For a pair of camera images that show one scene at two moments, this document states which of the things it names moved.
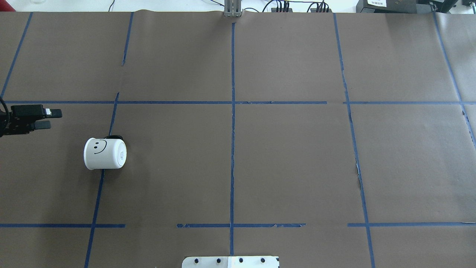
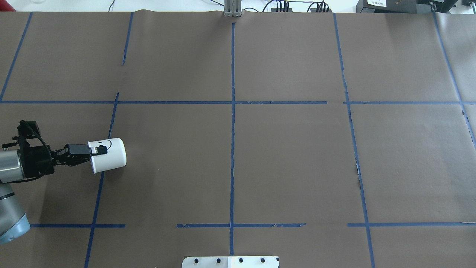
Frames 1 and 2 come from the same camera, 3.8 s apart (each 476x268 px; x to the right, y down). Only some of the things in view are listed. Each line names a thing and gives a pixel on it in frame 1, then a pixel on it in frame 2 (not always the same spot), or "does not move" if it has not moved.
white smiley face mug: x=110 y=153 does not move
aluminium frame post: x=232 y=8 does not move
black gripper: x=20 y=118 to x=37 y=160
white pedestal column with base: x=230 y=262 does not move
